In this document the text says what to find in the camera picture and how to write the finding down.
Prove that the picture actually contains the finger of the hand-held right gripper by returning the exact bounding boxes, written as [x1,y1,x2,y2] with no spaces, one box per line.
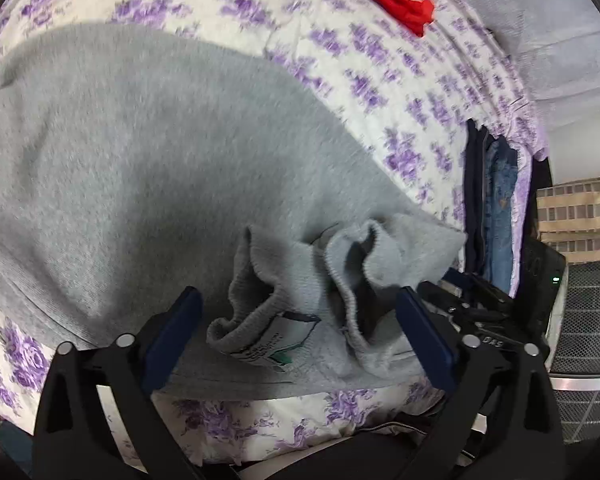
[419,283,507,324]
[442,269,515,307]

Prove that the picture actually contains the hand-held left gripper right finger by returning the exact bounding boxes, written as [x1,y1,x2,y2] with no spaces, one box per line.
[396,286,566,480]

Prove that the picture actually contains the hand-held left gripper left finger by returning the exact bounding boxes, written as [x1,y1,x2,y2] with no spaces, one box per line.
[34,286,203,480]

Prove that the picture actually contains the grey sweatshirt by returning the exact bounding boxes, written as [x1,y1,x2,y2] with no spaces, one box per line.
[0,22,468,401]

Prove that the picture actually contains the dark navy pants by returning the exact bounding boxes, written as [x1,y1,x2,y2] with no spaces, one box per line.
[461,119,491,276]

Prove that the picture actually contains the brick-patterned box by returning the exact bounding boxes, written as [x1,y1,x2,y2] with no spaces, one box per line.
[536,175,600,266]

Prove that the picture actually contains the blue denim jeans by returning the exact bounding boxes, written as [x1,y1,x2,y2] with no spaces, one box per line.
[482,135,521,293]

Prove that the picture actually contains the purple floral bed sheet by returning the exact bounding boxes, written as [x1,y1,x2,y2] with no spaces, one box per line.
[0,0,551,466]

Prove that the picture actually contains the white lace cover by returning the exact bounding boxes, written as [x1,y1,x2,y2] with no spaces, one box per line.
[415,0,600,131]

